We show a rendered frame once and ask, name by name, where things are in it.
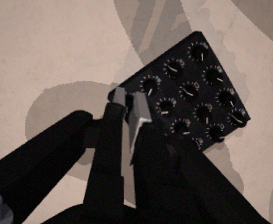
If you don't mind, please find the black knob box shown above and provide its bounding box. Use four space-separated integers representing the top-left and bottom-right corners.
118 31 251 152

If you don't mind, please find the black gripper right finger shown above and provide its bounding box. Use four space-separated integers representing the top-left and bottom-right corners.
129 91 271 224

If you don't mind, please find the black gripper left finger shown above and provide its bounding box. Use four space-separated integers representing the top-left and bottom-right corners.
0 86 126 224

